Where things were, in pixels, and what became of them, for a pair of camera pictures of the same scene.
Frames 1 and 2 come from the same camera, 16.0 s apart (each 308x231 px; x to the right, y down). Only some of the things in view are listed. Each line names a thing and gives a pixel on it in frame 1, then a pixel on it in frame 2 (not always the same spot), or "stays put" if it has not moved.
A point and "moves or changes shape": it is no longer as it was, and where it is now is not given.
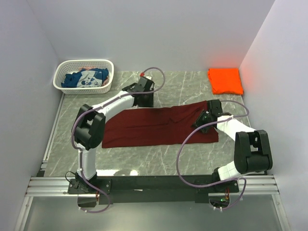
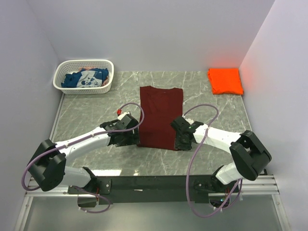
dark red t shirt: (156, 126) moves or changes shape
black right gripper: (200, 122) to (179, 144)
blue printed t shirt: (86, 78) stays put
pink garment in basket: (105, 82) stays put
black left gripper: (146, 100) to (134, 139)
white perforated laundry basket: (83, 77) stays put
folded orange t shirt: (224, 80) stays put
